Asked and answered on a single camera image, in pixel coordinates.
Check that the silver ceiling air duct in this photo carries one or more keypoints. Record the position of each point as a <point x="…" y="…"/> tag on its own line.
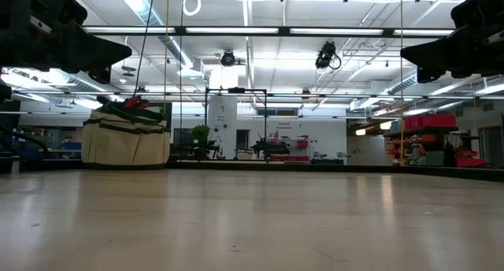
<point x="157" y="23"/>

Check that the black background frame station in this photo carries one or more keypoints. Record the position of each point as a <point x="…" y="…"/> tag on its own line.
<point x="236" y="90"/>

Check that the black background robot arm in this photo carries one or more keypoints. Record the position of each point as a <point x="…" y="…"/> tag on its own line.
<point x="271" y="147"/>

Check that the shelf rack with red bins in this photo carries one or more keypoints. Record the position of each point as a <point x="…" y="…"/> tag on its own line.
<point x="427" y="137"/>

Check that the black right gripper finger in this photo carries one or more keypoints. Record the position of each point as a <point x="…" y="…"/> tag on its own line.
<point x="423" y="64"/>
<point x="433" y="48"/>

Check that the red and black gardening glove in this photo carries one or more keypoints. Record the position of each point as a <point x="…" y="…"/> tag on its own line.
<point x="136" y="102"/>

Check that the red floor bin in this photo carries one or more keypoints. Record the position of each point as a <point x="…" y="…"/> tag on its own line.
<point x="471" y="162"/>

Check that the white building pillar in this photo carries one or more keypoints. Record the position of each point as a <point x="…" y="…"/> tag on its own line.
<point x="223" y="113"/>

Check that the green background potted plant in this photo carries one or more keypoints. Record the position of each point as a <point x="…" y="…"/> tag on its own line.
<point x="201" y="135"/>

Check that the blue background bin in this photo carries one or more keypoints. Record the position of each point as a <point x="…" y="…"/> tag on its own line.
<point x="71" y="145"/>

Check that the round black ceiling camera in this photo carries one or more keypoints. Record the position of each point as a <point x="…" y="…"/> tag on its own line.
<point x="228" y="58"/>

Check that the black overhead light bar beam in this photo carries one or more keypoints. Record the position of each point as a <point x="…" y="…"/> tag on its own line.
<point x="283" y="30"/>

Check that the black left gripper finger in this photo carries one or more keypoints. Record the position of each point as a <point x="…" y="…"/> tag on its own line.
<point x="114" y="60"/>
<point x="100" y="46"/>

